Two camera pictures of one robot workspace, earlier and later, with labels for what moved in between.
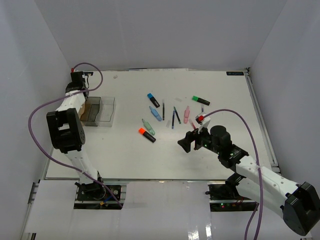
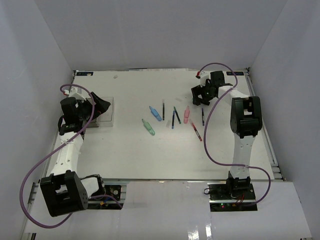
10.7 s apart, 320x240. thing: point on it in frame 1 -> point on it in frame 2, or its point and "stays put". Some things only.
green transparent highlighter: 149,127 stays put
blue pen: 173,120 stays put
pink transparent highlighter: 186,114 stays put
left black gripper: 69,85 -> 101,106
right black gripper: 191,137 -> 198,91
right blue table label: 234,73 stays put
